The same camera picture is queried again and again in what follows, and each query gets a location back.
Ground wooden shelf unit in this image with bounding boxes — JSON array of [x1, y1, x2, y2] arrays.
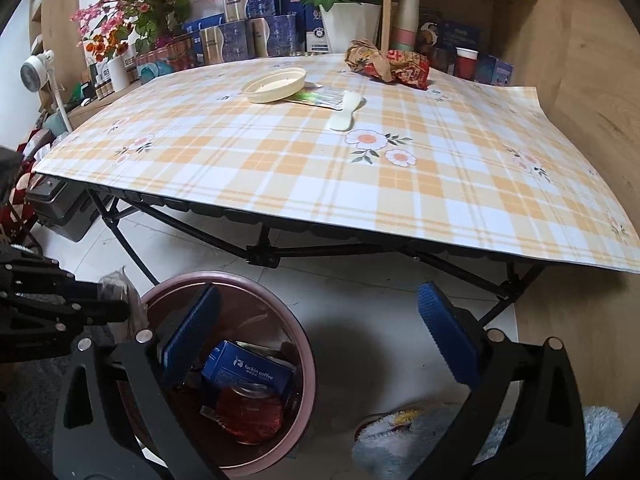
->
[[380, 0, 573, 106]]

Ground cream plastic lid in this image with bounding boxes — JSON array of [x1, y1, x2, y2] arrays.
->
[[241, 67, 307, 104]]

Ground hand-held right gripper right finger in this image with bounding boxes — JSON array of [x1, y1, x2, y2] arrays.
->
[[402, 280, 588, 480]]

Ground blue coffee box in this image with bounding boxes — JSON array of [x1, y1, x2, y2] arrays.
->
[[201, 340, 296, 398]]

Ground pink plastic bin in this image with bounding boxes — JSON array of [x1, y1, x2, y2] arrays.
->
[[117, 271, 317, 468]]

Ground white ceramic vase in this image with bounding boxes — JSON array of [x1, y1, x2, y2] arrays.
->
[[106, 55, 130, 92]]

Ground teal ceramic dish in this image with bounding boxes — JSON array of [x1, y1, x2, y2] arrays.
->
[[137, 60, 176, 83]]

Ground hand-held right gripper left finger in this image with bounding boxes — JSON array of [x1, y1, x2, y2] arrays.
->
[[52, 284, 236, 480]]

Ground red argyle cloth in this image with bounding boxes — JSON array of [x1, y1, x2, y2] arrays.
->
[[12, 127, 56, 191]]

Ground folding table with plaid cloth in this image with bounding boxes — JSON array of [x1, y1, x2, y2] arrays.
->
[[32, 52, 640, 275]]

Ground brown glass tumbler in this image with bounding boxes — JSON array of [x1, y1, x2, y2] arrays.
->
[[430, 47, 456, 75]]

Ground stack of pastel cups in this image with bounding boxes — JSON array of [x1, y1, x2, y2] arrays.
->
[[390, 0, 420, 52]]

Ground white angular vase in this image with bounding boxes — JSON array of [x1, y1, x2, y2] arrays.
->
[[318, 2, 382, 54]]

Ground red paper cup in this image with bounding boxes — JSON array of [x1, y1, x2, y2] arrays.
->
[[455, 47, 478, 81]]

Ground green striped packet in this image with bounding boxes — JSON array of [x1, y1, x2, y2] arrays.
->
[[287, 84, 351, 109]]

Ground dark box with figure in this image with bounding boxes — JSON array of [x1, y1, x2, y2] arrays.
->
[[417, 7, 441, 53]]

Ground pink blossom plant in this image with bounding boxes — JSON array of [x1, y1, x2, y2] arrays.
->
[[70, 0, 218, 53]]

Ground dark blue box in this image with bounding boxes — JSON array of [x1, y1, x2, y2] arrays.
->
[[439, 20, 481, 73]]

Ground flat blue box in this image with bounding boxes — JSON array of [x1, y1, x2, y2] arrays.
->
[[182, 12, 226, 36]]

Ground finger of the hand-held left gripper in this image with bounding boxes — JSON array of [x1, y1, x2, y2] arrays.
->
[[0, 306, 131, 362], [0, 256, 129, 312]]

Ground white plastic spoon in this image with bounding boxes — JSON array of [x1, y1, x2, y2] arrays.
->
[[329, 91, 366, 132]]

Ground crumpled brown paper wrapper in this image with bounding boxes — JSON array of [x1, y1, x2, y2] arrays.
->
[[345, 39, 431, 91]]

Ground dark grey hard case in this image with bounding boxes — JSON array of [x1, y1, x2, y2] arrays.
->
[[25, 177, 108, 243]]

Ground white desk fan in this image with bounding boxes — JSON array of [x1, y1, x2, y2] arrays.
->
[[20, 50, 76, 133]]

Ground blue and white box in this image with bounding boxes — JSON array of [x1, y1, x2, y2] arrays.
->
[[305, 7, 331, 53]]

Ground purple blue box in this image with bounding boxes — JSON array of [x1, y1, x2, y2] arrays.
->
[[475, 54, 515, 87]]

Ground brown striped planter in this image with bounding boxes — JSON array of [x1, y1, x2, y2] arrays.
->
[[135, 42, 193, 73]]

